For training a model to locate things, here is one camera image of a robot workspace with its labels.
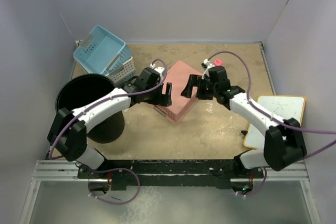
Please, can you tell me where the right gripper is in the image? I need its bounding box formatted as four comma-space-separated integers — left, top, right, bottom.
182, 74, 219, 100

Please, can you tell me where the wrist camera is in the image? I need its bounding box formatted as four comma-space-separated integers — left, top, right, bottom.
201, 59, 215, 79
150, 63, 165, 74

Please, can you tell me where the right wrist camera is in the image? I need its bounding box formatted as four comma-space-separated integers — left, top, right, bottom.
201, 59, 215, 79

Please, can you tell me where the large black bucket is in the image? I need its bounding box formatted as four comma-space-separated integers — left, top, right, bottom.
55, 74, 125, 144

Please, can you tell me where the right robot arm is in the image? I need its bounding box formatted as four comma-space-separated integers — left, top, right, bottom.
181, 66, 307, 177

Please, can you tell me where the white plastic basket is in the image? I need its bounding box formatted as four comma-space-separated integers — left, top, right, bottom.
105, 57, 135, 85

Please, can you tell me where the aluminium frame rail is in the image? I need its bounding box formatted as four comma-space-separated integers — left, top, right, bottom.
18, 159, 79, 224

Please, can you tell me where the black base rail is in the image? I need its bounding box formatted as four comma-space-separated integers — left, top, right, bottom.
78, 159, 264, 191

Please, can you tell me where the whiteboard with yellow frame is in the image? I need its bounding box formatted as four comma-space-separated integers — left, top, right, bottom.
243, 95, 306, 149

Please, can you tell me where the pink plastic basket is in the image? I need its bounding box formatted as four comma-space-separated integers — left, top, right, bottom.
151, 60, 202, 123

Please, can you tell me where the light blue plastic basket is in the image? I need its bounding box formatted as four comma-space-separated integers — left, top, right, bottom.
73, 25, 133, 74

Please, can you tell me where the pink capped small bottle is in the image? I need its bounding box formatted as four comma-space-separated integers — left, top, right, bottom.
214, 59, 223, 66

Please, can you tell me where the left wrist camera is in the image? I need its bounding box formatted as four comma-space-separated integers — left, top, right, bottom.
150, 63, 165, 74

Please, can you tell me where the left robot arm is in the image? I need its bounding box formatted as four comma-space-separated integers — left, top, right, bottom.
47, 65, 172, 178

